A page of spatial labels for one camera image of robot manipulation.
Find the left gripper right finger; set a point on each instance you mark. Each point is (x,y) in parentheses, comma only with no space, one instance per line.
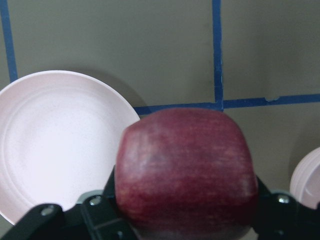
(279,216)

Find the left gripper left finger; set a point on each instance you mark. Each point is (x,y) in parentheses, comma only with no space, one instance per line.
(96,218)

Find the pink bowl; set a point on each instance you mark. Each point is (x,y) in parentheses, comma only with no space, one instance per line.
(305,180)

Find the red apple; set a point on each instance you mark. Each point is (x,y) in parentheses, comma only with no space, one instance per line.
(186,174)

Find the pink plate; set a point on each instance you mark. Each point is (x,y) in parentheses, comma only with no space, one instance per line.
(59,137)

